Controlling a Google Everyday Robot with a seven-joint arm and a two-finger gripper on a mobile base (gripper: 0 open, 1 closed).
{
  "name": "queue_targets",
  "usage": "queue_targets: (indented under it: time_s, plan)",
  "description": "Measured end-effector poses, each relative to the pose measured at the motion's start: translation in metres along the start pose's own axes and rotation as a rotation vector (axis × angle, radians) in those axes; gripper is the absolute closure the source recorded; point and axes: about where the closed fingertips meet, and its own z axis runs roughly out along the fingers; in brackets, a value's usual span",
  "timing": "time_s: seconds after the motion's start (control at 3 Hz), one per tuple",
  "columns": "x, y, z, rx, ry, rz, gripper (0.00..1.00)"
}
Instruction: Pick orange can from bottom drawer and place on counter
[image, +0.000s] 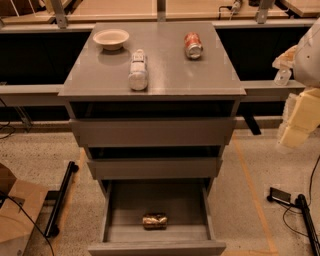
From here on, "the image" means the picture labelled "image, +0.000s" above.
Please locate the black bar stand left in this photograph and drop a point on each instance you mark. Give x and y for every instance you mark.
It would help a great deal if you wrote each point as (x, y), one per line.
(57, 196)

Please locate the orange soda can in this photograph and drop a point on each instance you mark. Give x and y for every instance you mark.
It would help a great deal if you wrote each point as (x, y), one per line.
(155, 221)

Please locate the brown cardboard box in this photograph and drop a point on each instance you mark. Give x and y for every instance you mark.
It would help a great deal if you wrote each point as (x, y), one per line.
(23, 200)

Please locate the grey metal rail shelf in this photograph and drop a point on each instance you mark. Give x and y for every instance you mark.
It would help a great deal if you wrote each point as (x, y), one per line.
(47, 95)

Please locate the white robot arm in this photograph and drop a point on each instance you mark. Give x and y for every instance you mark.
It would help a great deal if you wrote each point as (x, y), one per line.
(306, 66)

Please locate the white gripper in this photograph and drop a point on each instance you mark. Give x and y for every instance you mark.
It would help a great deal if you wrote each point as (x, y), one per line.
(309, 61)

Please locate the black bar stand right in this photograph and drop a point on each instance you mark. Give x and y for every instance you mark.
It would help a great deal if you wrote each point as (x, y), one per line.
(312, 235)

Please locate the grey middle drawer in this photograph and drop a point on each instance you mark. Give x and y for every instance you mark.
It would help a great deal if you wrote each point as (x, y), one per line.
(207, 167)

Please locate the black bar stand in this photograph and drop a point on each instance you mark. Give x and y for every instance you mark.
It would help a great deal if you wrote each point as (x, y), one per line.
(312, 235)
(57, 196)

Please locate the grey drawer cabinet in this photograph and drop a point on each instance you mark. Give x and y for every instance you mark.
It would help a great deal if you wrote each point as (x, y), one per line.
(178, 87)

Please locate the clear sanitizer pump bottle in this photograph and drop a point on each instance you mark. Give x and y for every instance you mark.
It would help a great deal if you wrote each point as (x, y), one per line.
(283, 76)

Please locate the small black device on floor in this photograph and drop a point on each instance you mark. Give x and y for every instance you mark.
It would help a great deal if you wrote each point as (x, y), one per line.
(279, 196)

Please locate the grey open bottom drawer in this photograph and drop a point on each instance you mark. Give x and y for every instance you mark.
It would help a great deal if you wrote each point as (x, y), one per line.
(189, 230)

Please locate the white plug on back table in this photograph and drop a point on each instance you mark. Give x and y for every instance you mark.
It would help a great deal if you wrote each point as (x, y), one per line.
(234, 8)

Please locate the red soda can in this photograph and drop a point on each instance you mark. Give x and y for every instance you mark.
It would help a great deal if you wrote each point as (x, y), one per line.
(193, 45)

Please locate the white plastic bottle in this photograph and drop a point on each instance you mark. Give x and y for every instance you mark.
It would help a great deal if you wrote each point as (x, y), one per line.
(138, 74)

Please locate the beige paper bowl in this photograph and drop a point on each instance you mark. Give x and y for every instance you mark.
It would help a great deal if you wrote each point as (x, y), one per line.
(111, 39)

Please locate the grey top drawer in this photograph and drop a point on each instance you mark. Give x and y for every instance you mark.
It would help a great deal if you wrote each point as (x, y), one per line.
(153, 132)

